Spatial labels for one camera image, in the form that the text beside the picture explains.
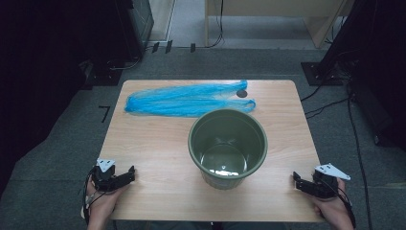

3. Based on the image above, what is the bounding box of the person's left hand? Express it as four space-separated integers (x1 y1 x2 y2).
85 178 130 224

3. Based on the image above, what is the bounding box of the black hanging cable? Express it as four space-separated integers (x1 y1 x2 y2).
205 0 225 50

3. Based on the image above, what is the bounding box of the blue plastic bag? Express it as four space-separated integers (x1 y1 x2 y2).
124 80 258 119

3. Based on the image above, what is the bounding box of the person's right hand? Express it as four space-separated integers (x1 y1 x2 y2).
310 177 354 224

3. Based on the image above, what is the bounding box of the black stand base plate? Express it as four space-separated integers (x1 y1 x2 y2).
301 60 345 87

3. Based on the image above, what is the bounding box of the green plastic bucket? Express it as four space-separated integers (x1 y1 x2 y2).
187 107 269 192

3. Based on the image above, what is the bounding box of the light wooden desk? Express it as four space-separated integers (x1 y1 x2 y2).
204 0 356 50

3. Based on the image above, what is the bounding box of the dark stand foot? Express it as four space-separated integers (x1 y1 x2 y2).
79 58 124 91

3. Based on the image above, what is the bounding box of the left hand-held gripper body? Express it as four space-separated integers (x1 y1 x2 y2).
91 157 129 193

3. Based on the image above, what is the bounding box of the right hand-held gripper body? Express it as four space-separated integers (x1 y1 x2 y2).
306 163 351 199

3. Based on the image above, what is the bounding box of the long black floor cable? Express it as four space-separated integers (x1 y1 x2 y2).
346 82 374 230

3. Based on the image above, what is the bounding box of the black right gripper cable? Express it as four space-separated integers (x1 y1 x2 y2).
320 176 357 229

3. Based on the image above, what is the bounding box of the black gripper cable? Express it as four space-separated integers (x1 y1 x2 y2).
320 176 357 229
81 167 106 225

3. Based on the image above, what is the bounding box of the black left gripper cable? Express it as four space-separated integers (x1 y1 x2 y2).
81 167 106 225

